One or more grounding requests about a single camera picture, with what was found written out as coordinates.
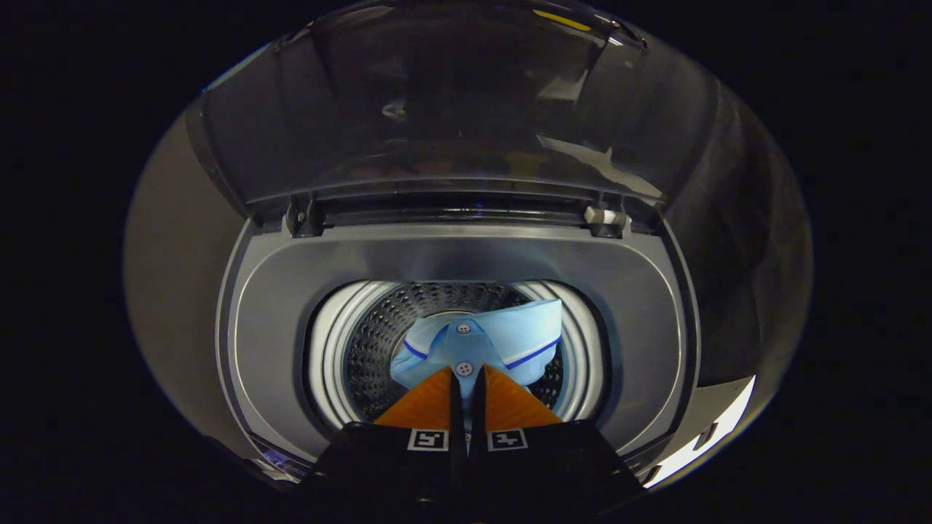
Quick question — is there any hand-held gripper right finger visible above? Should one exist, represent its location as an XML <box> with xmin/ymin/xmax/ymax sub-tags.
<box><xmin>470</xmin><ymin>364</ymin><xmax>645</xmax><ymax>524</ymax></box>

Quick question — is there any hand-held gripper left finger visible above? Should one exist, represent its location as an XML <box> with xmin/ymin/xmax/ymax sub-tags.
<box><xmin>302</xmin><ymin>365</ymin><xmax>468</xmax><ymax>524</ymax></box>

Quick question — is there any light blue polo shirt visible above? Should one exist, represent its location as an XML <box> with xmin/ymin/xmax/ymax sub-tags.
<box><xmin>390</xmin><ymin>298</ymin><xmax>565</xmax><ymax>430</ymax></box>

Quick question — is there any grey top-load washing machine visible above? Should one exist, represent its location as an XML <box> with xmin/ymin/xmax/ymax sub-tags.
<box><xmin>215</xmin><ymin>191</ymin><xmax>703</xmax><ymax>487</ymax></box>

